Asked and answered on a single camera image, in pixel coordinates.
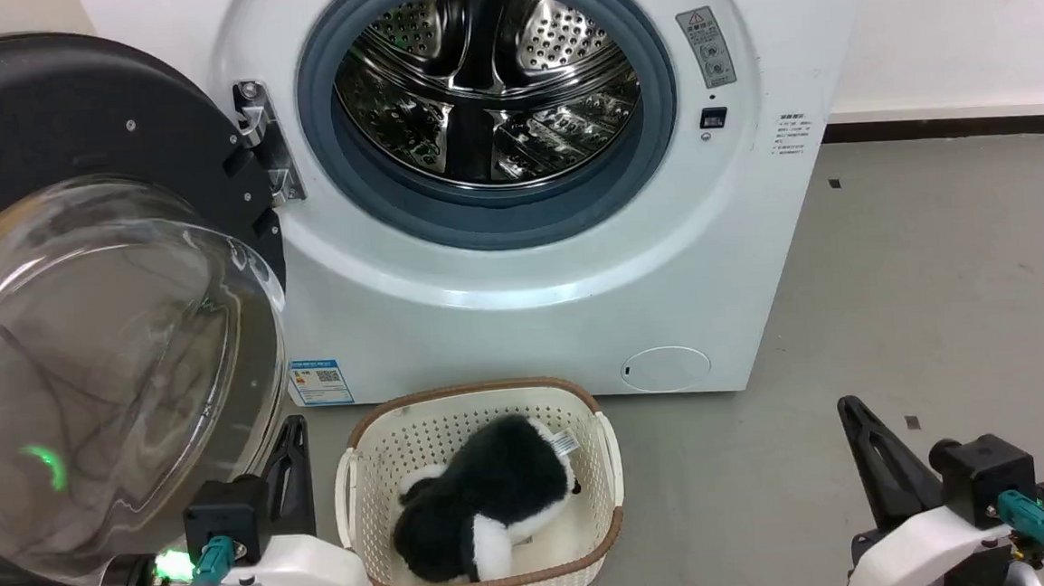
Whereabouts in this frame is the metal door hinge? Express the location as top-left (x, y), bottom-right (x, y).
top-left (232, 77), bottom-right (307, 208)

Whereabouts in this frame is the blue energy label sticker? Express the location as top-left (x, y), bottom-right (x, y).
top-left (287, 357), bottom-right (355, 409)

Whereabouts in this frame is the white laundry basket brown rim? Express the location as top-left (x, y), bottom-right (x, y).
top-left (327, 373), bottom-right (631, 586)

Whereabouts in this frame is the teal right camera cable plug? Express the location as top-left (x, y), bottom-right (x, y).
top-left (995, 488), bottom-right (1044, 569)

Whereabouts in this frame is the black round glass washer door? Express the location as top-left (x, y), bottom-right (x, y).
top-left (0, 18), bottom-right (306, 586)

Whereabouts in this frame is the round drain filter cover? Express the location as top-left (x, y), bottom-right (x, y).
top-left (621, 344), bottom-right (714, 395)

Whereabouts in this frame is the teal left camera cable plug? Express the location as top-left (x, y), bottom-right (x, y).
top-left (179, 534), bottom-right (238, 586)

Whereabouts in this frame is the white front-load washing machine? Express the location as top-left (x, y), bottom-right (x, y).
top-left (76, 0), bottom-right (902, 431)

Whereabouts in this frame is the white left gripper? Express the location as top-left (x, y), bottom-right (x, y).
top-left (181, 411), bottom-right (374, 586)

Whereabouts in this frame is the grey warning sticker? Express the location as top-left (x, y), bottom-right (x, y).
top-left (675, 5), bottom-right (739, 91)

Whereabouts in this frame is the black and white plush toy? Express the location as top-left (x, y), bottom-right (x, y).
top-left (384, 409), bottom-right (589, 586)

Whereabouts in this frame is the teal camera cable plug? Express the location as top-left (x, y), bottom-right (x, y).
top-left (995, 488), bottom-right (1044, 569)
top-left (179, 534), bottom-right (238, 586)

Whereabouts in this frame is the stainless steel washer drum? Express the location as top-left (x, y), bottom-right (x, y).
top-left (328, 0), bottom-right (648, 196)

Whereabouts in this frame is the small text sticker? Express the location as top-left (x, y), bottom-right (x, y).
top-left (773, 111), bottom-right (810, 157)

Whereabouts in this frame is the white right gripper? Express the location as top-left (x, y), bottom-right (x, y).
top-left (834, 384), bottom-right (1020, 586)

